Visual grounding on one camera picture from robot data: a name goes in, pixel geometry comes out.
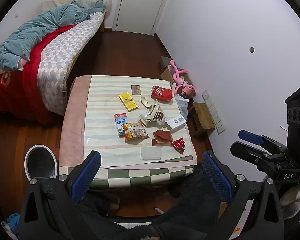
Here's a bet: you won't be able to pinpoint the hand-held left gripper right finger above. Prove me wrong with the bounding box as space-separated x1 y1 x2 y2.
202 150 285 240

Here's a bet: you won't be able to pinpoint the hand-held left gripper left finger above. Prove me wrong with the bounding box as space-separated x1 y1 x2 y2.
17 150 102 240

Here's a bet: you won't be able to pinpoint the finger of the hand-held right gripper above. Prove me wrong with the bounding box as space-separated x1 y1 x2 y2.
238 129 288 153
230 141 273 170

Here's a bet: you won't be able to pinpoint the white trash bin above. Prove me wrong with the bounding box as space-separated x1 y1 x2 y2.
24 144 59 180

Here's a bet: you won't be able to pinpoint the yellow cigarette box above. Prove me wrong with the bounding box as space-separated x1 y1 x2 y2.
118 92 138 112

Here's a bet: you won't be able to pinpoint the white brown cookie bag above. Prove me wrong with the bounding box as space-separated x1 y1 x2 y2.
139 102 165 128

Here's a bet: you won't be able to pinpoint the person's right forearm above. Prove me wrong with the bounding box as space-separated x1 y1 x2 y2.
279 186 300 222

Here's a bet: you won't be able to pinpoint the white power strip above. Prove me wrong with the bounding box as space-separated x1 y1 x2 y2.
202 90 226 134

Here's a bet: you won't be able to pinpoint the small red patterned wrapper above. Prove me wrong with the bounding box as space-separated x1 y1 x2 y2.
171 137 185 154

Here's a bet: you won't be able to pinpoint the person's dark fleece pants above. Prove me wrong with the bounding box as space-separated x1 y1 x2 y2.
75 165 238 240

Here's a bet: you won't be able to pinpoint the small wooden stool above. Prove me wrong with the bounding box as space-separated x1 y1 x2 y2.
187 102 215 138

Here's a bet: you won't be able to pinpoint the green checkered table cloth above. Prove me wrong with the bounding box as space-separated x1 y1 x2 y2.
59 165 195 190

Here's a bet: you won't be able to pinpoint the pink table cloth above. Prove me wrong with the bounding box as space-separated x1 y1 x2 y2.
59 75 198 169

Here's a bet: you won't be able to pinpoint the blue milk carton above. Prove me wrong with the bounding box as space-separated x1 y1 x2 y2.
114 113 129 137

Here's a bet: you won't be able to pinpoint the orange snack packet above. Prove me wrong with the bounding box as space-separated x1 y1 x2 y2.
122 121 150 142

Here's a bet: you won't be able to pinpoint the torn brown wrapper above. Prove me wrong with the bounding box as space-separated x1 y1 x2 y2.
152 129 173 146

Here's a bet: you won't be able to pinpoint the white labelled packet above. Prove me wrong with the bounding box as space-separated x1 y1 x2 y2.
165 115 187 130

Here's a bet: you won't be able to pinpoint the clear plastic container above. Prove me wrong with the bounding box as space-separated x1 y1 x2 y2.
141 147 162 161

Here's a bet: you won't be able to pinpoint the clear plastic bag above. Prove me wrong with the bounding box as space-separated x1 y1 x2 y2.
174 93 190 120

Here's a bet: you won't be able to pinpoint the blue cloth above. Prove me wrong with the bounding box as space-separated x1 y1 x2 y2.
6 213 20 232

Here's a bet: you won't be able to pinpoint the pink plush toy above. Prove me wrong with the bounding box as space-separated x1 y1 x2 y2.
169 59 197 97

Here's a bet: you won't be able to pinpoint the red snack bag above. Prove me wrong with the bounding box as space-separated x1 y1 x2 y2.
150 85 174 102

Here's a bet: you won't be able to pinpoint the cardboard box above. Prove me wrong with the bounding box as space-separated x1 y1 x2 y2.
160 56 190 85

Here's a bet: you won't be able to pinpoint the grey checkered bed sheet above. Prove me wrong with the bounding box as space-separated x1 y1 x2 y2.
37 12 106 117

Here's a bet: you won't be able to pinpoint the blue quilt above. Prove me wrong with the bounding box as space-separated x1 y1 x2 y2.
0 0 106 70

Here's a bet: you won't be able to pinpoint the white door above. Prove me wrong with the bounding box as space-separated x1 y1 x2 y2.
113 0 176 35

